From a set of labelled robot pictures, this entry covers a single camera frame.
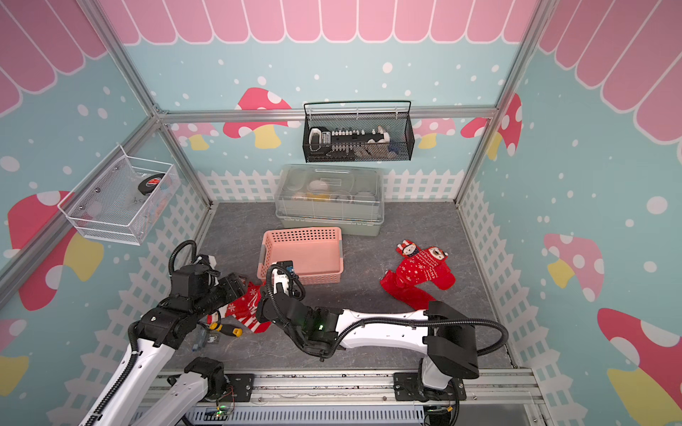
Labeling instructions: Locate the red snowman sock pair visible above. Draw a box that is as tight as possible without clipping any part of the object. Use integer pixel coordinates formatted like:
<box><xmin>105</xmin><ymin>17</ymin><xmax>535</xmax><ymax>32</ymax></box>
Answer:
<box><xmin>380</xmin><ymin>240</ymin><xmax>456</xmax><ymax>311</ymax></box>

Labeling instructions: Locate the pink perforated plastic basket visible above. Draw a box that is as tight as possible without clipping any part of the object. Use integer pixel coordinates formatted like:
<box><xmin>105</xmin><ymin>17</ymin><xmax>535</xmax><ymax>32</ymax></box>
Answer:
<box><xmin>257</xmin><ymin>227</ymin><xmax>345</xmax><ymax>285</ymax></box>

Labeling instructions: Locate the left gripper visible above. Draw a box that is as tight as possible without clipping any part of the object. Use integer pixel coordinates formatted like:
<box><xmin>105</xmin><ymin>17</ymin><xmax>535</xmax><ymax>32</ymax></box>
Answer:
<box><xmin>193</xmin><ymin>272</ymin><xmax>250</xmax><ymax>320</ymax></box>

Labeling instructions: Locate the black red tape measure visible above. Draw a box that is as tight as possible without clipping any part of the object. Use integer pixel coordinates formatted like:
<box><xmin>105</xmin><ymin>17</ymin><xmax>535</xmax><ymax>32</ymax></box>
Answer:
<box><xmin>138</xmin><ymin>173</ymin><xmax>165</xmax><ymax>196</ymax></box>

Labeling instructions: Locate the clear lidded storage box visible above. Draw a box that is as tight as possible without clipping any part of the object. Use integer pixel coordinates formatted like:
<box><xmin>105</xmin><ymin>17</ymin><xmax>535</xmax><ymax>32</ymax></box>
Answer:
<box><xmin>275</xmin><ymin>164</ymin><xmax>385</xmax><ymax>237</ymax></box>

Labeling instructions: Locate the red snowflake santa sock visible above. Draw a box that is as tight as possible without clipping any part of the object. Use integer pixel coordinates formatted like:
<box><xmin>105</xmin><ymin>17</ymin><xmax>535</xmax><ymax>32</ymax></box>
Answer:
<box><xmin>206</xmin><ymin>282</ymin><xmax>262</xmax><ymax>325</ymax></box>

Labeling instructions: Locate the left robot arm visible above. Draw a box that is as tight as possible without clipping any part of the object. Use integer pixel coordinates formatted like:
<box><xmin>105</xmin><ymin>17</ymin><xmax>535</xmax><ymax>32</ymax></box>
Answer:
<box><xmin>82</xmin><ymin>240</ymin><xmax>247</xmax><ymax>425</ymax></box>

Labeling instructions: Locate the red white striped santa sock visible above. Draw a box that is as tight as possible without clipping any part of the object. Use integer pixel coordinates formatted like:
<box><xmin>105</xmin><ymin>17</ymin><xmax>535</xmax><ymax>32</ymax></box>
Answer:
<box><xmin>234</xmin><ymin>311</ymin><xmax>271</xmax><ymax>334</ymax></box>

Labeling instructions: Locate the white wire wall basket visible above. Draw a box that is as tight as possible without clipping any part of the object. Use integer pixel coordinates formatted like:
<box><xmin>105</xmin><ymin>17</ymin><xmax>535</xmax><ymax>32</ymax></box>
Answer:
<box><xmin>58</xmin><ymin>146</ymin><xmax>180</xmax><ymax>246</ymax></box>

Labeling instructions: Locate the black wire wall basket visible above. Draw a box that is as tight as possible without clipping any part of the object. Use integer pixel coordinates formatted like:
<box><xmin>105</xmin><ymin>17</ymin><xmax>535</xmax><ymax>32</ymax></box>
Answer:
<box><xmin>302</xmin><ymin>100</ymin><xmax>415</xmax><ymax>163</ymax></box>

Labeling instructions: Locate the yellow handled screwdriver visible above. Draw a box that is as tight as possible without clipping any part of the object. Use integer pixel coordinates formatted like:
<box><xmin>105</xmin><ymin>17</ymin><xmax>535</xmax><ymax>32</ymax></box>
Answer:
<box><xmin>209</xmin><ymin>323</ymin><xmax>243</xmax><ymax>337</ymax></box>

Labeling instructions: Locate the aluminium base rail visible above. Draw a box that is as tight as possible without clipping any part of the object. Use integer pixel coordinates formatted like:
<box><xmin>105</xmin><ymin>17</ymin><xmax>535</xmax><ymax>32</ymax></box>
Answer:
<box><xmin>103</xmin><ymin>368</ymin><xmax>545</xmax><ymax>411</ymax></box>

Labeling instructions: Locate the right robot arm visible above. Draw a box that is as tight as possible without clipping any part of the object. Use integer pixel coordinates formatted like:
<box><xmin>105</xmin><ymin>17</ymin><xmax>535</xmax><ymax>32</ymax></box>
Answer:
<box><xmin>257</xmin><ymin>278</ymin><xmax>509</xmax><ymax>399</ymax></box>

